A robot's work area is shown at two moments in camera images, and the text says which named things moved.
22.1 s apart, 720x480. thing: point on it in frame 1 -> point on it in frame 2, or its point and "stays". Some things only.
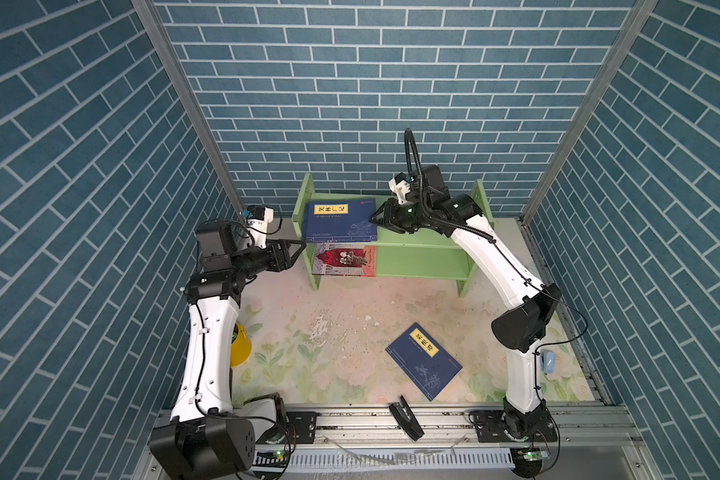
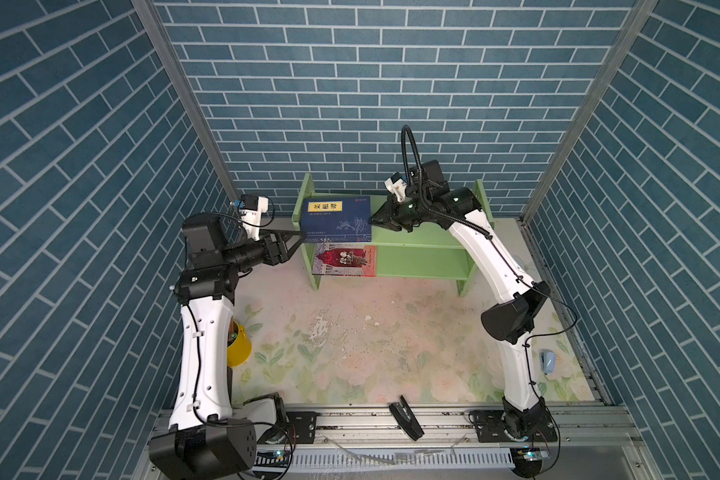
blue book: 422,362 -> 336,219
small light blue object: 548,361 stays
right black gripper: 389,216 stays
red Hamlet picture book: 345,259 stays
